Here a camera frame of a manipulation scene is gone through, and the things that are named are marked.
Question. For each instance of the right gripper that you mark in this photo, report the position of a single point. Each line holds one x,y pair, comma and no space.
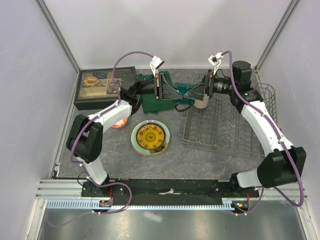
198,92

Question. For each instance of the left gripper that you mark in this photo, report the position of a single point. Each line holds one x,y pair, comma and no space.
163,89

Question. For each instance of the beige ceramic cup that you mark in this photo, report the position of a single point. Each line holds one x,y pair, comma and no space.
202,104

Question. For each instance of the dark green mug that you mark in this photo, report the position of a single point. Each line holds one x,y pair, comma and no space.
183,88

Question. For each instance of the yellow small plate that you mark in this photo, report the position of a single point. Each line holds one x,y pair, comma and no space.
150,136

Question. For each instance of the light green flower plate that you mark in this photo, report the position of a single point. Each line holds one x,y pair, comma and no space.
134,132

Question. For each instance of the white orange patterned bowl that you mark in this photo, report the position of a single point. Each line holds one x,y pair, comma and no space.
121,123

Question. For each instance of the beige bird pattern plate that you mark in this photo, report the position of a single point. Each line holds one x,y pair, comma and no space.
150,152

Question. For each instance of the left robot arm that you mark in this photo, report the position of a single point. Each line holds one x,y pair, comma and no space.
85,139

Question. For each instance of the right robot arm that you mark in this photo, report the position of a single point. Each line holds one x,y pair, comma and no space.
283,162

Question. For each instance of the green folded t-shirt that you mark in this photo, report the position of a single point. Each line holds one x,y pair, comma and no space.
149,102

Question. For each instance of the black compartment box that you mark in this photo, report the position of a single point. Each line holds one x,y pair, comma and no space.
91,88

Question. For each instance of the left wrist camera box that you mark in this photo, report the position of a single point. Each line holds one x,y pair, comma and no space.
155,64

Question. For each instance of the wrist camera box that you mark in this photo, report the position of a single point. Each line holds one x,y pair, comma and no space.
215,61
155,64

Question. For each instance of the grey wire dish rack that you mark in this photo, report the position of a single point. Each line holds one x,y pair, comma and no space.
220,127

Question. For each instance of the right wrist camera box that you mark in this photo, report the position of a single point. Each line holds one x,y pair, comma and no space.
215,61

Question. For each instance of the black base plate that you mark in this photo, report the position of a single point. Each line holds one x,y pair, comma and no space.
168,192

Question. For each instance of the blue white cable duct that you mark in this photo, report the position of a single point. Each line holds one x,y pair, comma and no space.
150,207

